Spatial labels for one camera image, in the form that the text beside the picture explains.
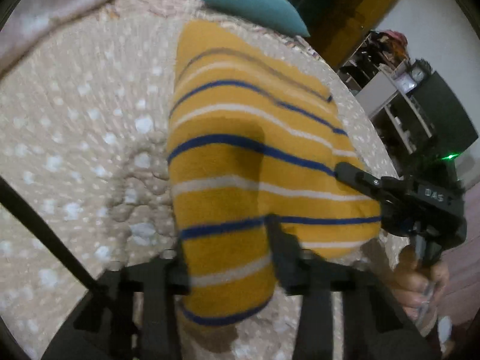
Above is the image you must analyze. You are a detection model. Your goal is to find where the cluttered white shelf unit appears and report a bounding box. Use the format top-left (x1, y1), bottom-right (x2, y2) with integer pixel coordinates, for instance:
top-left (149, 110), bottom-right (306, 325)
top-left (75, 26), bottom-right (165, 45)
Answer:
top-left (337, 29), bottom-right (479, 189)

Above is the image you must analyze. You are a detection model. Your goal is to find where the brown wooden door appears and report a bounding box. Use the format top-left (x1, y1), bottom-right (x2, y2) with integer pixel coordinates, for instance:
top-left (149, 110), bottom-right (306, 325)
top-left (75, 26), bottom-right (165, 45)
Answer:
top-left (289, 0), bottom-right (397, 70)

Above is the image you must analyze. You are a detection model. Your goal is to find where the pink fluffy blanket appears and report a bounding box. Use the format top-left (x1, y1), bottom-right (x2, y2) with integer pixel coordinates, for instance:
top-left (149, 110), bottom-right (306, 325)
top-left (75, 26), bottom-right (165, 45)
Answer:
top-left (1, 0), bottom-right (108, 72)

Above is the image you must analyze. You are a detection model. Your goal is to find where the person's right hand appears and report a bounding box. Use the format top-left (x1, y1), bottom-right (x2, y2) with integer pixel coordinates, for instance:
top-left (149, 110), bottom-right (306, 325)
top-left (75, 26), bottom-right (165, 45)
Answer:
top-left (386, 245), bottom-right (450, 336)

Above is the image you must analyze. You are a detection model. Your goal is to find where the teal oval pillow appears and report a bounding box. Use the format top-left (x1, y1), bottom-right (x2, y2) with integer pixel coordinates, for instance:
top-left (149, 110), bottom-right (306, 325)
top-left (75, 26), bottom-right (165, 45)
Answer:
top-left (202, 0), bottom-right (310, 38)

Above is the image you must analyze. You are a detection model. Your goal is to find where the beige dotted quilt bedspread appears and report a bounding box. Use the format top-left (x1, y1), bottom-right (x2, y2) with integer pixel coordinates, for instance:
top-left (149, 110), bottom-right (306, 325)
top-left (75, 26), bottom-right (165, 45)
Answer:
top-left (1, 0), bottom-right (397, 359)

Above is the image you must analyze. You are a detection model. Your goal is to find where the yellow striped knit sweater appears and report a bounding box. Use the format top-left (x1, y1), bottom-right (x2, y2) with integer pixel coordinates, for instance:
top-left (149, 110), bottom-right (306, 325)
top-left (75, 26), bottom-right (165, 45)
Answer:
top-left (167, 20), bottom-right (380, 328)

